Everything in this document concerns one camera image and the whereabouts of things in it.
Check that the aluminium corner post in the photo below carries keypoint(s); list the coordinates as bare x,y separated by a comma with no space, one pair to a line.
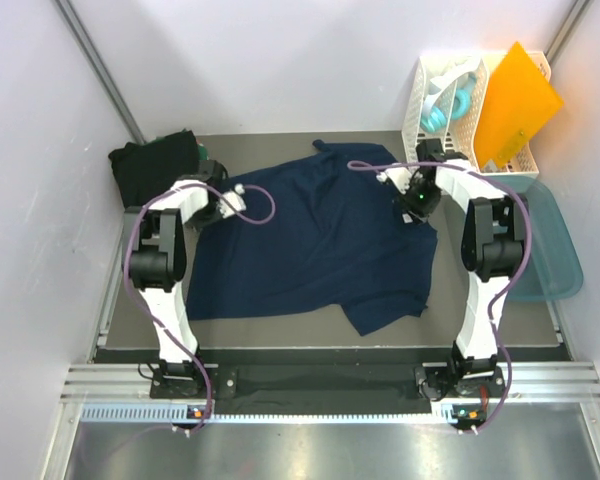
567,26
89,49

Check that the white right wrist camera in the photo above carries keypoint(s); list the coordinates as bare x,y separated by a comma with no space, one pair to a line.
398,176

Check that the aluminium frame rail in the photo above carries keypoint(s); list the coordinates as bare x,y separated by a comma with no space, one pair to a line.
325,422

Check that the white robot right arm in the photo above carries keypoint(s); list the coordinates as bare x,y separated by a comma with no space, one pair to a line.
495,248

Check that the navy blue t shirt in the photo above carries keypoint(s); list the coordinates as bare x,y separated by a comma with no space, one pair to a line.
315,234

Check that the translucent teal plastic bin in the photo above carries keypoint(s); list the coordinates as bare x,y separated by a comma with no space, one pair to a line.
554,271

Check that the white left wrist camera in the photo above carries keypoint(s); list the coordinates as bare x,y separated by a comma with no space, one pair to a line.
231,203

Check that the white slotted file organizer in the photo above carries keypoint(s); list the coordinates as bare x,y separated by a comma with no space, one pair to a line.
459,135

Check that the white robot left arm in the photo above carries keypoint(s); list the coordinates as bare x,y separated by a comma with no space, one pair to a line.
155,262

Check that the left aluminium corner post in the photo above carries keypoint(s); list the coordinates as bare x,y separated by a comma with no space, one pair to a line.
89,49

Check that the right aluminium corner post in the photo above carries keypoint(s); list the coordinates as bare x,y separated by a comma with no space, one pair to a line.
567,26

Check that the folded black t shirt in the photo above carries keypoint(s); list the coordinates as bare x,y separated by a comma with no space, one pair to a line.
144,171

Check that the orange plastic folder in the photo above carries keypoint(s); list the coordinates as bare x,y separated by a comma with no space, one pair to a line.
519,101

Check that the folded green t shirt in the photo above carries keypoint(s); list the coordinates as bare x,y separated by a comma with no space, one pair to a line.
202,150

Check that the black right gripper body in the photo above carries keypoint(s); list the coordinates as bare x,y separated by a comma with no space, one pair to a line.
421,198

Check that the teal headphones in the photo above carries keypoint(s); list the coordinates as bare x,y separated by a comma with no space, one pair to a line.
449,95

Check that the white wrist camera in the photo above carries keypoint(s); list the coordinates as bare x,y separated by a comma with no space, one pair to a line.
231,203
398,176

